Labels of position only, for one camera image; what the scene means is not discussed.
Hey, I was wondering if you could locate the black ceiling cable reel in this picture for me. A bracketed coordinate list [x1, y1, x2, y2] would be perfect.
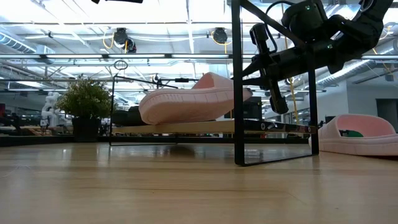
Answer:
[212, 27, 229, 45]
[113, 27, 138, 54]

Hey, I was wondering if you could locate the pink rubber slide sandal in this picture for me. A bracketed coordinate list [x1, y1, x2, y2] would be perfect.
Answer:
[317, 113, 398, 157]
[138, 72, 254, 126]

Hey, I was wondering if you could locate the white robot figure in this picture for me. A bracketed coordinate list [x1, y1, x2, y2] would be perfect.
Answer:
[40, 90, 63, 128]

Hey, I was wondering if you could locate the green potted plant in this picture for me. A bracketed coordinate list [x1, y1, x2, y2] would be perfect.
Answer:
[55, 78, 116, 144]

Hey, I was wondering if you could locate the black perforated computer tower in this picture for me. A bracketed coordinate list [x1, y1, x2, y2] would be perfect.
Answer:
[245, 96, 263, 120]

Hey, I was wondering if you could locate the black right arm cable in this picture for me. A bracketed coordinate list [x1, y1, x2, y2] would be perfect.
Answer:
[265, 0, 295, 54]

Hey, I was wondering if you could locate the black aluminium table frame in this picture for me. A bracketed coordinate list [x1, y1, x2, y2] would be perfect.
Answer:
[0, 134, 312, 148]

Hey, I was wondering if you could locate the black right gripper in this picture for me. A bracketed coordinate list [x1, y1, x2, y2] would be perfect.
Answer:
[244, 22, 312, 115]

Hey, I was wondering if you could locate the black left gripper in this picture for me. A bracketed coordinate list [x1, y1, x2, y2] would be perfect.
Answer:
[91, 0, 144, 5]

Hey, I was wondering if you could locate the black hanging ring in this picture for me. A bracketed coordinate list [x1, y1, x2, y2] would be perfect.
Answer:
[113, 59, 129, 71]

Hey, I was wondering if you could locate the wooden shelf with black frame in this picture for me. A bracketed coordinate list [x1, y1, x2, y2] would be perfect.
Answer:
[108, 0, 321, 167]

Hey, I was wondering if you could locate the yellow hanging cable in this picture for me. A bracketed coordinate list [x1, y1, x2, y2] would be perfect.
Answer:
[287, 77, 300, 125]

